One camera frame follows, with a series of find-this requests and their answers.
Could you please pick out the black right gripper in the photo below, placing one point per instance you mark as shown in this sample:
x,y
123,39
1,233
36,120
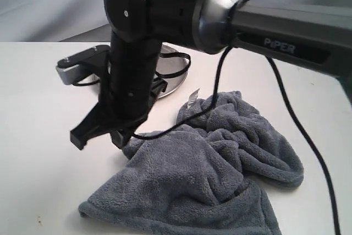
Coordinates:
x,y
132,71

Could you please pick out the grey-blue fluffy towel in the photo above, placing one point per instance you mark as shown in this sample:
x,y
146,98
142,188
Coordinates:
x,y
196,179

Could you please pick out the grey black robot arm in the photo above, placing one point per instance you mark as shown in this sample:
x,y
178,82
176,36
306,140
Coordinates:
x,y
314,37

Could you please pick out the round stainless steel plate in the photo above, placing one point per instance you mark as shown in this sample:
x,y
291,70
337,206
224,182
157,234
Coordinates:
x,y
172,67

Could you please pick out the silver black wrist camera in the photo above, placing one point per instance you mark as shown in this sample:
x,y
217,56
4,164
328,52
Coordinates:
x,y
79,66

